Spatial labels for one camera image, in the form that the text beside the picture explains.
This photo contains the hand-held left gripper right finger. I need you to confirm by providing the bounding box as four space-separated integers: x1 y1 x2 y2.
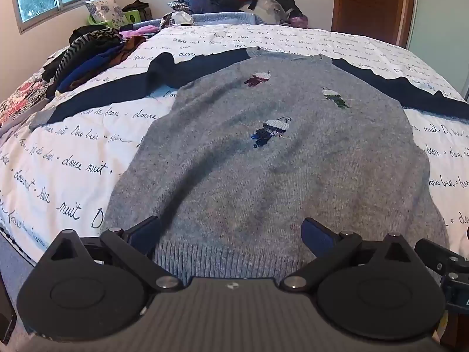
279 217 431 290

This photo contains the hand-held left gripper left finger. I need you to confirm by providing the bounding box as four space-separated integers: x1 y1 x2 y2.
37 216 183 293

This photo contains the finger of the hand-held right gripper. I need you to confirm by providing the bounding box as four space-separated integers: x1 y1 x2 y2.
415 238 463 275

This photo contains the grey sweater with navy sleeves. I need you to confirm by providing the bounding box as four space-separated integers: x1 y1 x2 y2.
29 46 469 283

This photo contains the folded dark clothes stack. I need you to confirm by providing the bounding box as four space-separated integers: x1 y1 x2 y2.
54 32 123 86

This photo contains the white script-print bedspread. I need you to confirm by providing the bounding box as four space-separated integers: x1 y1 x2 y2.
0 22 469 261

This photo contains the royal blue garment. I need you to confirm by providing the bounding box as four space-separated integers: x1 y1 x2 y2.
57 46 128 93

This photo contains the red floral blanket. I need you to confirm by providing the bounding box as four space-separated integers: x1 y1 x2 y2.
0 79 56 130

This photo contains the brown garment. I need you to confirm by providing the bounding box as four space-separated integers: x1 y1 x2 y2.
109 36 147 68

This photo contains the purple garment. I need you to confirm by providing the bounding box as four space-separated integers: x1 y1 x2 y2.
119 25 159 39

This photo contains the black garment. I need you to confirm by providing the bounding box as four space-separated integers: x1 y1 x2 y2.
69 25 122 46

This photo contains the green plastic container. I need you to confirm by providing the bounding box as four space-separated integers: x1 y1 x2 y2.
88 9 142 27

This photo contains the black bag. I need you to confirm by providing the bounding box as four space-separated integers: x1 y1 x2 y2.
122 1 153 23

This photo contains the light blue knit blanket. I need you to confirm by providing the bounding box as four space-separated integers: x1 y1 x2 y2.
132 12 265 31

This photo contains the floral pillow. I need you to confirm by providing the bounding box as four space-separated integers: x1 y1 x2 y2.
85 0 125 30

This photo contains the flower-print glass sliding wardrobe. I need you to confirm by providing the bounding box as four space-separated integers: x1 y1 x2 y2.
405 0 469 104

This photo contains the wooden door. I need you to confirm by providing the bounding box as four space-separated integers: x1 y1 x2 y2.
332 0 419 49

